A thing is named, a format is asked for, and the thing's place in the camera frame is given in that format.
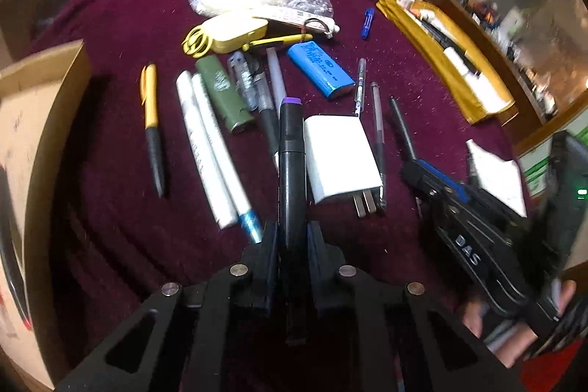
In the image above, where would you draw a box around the yellow pen black tip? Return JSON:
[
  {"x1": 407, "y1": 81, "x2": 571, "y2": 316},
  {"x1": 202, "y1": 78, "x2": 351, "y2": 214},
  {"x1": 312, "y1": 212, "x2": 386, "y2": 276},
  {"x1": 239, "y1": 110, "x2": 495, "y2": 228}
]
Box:
[{"x1": 241, "y1": 34, "x2": 314, "y2": 52}]

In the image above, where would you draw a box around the person's right hand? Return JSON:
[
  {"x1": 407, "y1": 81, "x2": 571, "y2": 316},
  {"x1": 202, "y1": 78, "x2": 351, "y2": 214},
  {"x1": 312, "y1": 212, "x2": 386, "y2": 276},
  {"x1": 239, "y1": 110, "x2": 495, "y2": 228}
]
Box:
[{"x1": 462, "y1": 279, "x2": 578, "y2": 367}]

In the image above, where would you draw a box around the clear blue gel pen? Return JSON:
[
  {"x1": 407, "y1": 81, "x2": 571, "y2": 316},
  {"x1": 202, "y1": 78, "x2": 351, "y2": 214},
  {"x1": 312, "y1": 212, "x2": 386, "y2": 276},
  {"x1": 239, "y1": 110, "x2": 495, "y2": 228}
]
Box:
[{"x1": 228, "y1": 51, "x2": 260, "y2": 112}]

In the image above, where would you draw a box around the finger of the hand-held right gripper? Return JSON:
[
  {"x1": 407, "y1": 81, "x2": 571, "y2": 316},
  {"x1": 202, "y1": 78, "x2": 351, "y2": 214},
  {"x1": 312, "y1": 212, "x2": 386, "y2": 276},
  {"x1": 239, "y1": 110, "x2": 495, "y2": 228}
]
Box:
[
  {"x1": 401, "y1": 165, "x2": 455, "y2": 218},
  {"x1": 416, "y1": 159, "x2": 472, "y2": 202}
]

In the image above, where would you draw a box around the cardboard box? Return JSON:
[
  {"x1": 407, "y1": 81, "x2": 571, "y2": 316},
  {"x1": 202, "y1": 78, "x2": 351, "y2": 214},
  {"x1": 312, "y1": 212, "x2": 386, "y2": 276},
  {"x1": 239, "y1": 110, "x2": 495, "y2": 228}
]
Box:
[{"x1": 0, "y1": 39, "x2": 93, "y2": 390}]

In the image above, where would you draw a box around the metal key ring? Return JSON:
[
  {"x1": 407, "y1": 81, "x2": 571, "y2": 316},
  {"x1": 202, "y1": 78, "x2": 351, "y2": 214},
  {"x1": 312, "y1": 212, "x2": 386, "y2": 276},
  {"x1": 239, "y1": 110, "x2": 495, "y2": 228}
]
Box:
[{"x1": 301, "y1": 18, "x2": 332, "y2": 35}]

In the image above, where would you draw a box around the white marker blue tip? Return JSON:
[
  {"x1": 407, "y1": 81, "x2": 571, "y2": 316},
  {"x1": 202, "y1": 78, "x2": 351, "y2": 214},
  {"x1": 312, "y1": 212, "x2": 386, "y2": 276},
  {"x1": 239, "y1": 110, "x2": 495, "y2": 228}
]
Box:
[{"x1": 190, "y1": 73, "x2": 263, "y2": 243}]

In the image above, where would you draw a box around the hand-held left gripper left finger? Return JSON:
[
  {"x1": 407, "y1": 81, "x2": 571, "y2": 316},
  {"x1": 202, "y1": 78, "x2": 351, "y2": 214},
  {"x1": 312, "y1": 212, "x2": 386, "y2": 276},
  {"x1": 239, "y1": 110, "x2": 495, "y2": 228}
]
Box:
[{"x1": 55, "y1": 221, "x2": 286, "y2": 392}]

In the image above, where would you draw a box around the yellow black ballpoint pen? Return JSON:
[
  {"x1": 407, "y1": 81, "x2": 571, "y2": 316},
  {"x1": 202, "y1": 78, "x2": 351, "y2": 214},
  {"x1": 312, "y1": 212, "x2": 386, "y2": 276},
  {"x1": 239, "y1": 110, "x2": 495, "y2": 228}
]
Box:
[{"x1": 140, "y1": 64, "x2": 165, "y2": 197}]

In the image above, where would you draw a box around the green white carton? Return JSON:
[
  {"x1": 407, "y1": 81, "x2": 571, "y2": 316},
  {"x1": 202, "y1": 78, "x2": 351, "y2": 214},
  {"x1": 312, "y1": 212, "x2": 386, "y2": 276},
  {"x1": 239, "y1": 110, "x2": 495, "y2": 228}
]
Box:
[{"x1": 519, "y1": 130, "x2": 559, "y2": 200}]

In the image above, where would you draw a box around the translucent white brush pen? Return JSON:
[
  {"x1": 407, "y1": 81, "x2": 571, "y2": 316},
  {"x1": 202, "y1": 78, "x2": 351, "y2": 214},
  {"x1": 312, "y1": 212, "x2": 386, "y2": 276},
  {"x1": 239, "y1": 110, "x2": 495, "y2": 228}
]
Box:
[{"x1": 266, "y1": 48, "x2": 288, "y2": 108}]

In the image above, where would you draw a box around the wooden display cabinet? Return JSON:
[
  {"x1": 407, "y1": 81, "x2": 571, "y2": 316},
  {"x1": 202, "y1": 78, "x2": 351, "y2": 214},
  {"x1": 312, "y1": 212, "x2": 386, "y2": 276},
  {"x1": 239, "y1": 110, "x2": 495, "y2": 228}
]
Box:
[{"x1": 427, "y1": 0, "x2": 588, "y2": 145}]

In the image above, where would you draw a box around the blue battery pack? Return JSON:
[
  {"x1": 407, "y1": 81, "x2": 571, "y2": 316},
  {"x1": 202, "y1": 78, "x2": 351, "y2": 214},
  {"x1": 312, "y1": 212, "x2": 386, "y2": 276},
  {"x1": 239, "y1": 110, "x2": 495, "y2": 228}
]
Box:
[{"x1": 287, "y1": 42, "x2": 356, "y2": 100}]

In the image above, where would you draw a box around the yellow cable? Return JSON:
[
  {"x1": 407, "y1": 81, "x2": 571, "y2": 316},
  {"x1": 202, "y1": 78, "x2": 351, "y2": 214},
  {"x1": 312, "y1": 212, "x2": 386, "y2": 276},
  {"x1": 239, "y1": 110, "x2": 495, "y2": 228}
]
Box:
[{"x1": 182, "y1": 26, "x2": 214, "y2": 54}]

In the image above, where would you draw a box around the white paper note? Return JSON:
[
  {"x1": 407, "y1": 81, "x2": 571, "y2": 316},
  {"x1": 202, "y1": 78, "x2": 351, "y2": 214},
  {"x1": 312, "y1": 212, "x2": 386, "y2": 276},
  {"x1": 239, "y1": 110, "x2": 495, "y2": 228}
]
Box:
[{"x1": 465, "y1": 139, "x2": 527, "y2": 218}]

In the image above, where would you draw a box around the black marker purple cap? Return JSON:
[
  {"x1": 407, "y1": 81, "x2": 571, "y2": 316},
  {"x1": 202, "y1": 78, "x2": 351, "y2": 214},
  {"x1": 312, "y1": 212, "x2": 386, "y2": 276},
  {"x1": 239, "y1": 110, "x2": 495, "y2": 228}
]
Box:
[{"x1": 276, "y1": 97, "x2": 308, "y2": 347}]

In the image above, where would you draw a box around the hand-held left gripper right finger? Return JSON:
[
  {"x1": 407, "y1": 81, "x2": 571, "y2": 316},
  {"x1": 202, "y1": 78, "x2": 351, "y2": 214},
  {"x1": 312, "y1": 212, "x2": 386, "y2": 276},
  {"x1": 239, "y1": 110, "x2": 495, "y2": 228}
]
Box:
[{"x1": 308, "y1": 221, "x2": 524, "y2": 392}]

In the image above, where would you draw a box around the black clear-barrel pen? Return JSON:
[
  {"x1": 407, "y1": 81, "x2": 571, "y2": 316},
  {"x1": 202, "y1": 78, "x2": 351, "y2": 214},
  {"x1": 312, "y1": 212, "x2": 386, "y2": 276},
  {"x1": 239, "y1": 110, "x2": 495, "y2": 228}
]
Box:
[{"x1": 245, "y1": 52, "x2": 282, "y2": 172}]

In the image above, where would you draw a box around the yellow case with scissors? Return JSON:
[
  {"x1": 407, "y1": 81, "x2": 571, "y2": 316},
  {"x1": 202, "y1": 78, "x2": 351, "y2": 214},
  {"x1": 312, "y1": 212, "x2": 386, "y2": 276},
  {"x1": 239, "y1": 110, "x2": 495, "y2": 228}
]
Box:
[{"x1": 197, "y1": 15, "x2": 268, "y2": 54}]

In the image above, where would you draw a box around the white charger adapter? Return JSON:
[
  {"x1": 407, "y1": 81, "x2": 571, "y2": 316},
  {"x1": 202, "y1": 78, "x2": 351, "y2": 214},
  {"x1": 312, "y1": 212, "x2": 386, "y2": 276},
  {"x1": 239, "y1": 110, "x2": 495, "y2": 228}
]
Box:
[{"x1": 303, "y1": 115, "x2": 387, "y2": 218}]

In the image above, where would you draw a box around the slim black pen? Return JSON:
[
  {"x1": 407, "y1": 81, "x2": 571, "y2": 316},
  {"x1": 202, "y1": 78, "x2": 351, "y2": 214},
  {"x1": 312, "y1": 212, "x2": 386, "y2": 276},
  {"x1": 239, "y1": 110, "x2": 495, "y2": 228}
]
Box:
[{"x1": 390, "y1": 97, "x2": 420, "y2": 167}]

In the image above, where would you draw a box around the white paper-wrapped marker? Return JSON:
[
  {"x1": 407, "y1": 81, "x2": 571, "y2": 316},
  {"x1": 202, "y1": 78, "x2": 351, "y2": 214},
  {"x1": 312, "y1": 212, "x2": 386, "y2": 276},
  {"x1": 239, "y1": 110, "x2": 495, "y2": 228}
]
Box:
[{"x1": 176, "y1": 71, "x2": 237, "y2": 230}]

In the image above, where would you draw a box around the white stick tube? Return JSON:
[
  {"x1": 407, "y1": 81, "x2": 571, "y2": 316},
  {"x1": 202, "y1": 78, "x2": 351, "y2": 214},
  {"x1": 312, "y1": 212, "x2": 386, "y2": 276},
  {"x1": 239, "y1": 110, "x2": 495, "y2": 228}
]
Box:
[{"x1": 443, "y1": 47, "x2": 481, "y2": 81}]

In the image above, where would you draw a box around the crumpled clear plastic bag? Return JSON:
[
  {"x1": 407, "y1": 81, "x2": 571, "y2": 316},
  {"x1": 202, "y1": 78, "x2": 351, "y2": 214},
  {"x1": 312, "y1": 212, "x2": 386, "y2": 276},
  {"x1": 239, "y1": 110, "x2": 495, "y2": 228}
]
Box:
[{"x1": 289, "y1": 0, "x2": 334, "y2": 18}]

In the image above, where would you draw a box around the maroon tablecloth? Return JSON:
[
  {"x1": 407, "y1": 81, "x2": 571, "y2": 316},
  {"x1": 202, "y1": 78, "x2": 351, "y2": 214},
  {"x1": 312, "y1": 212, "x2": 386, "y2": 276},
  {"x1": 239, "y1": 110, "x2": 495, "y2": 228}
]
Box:
[{"x1": 28, "y1": 0, "x2": 534, "y2": 392}]

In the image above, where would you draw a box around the green lighter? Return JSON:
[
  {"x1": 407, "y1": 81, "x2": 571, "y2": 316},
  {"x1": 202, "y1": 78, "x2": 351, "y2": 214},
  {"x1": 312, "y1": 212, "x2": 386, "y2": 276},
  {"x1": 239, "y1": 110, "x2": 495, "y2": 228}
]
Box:
[{"x1": 195, "y1": 56, "x2": 255, "y2": 134}]

